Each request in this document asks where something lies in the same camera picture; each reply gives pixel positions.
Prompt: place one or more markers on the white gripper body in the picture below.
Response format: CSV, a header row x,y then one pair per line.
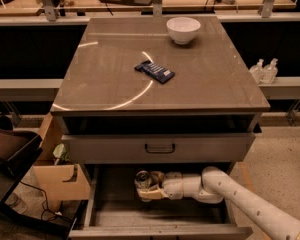
x,y
172,185

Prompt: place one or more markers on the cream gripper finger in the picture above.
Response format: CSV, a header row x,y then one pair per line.
x,y
157,176
149,195

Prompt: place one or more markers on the green 7up soda can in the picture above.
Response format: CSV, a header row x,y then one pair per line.
x,y
142,182

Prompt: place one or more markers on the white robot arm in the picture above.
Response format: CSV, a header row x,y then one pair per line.
x,y
212,186

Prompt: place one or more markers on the closed grey top drawer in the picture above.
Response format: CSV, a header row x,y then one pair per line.
x,y
146,149

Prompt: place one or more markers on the open grey middle drawer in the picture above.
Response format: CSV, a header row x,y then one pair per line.
x,y
115,212

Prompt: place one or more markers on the grey metal drawer cabinet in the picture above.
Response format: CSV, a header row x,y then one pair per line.
x,y
212,91

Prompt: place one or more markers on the brown cardboard box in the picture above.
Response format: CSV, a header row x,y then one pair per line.
x,y
60,182

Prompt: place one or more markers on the dark blue snack packet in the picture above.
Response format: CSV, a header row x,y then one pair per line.
x,y
155,71

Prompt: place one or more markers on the clear plastic pump bottle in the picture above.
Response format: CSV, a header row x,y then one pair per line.
x,y
256,71

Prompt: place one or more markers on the dark brown office chair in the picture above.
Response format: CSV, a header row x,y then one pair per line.
x,y
19,149

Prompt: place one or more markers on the white ceramic bowl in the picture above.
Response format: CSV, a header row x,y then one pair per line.
x,y
182,30

